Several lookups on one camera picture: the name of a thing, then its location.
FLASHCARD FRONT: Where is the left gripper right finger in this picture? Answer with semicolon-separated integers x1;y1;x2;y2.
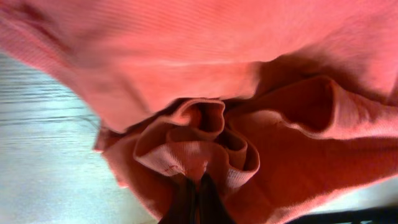
197;173;236;224

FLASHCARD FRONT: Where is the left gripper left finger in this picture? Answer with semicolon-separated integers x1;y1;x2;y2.
158;178;197;224

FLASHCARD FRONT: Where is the orange-red t-shirt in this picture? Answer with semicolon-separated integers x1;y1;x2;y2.
1;0;397;223

